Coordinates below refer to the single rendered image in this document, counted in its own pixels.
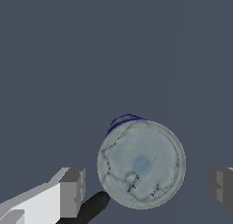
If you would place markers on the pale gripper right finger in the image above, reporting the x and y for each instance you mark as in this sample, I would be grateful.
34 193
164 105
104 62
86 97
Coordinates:
224 185

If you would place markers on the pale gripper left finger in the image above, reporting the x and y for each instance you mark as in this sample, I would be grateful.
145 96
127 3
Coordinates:
45 200

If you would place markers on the blue can with grey lid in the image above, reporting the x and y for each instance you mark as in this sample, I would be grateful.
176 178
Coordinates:
141 164

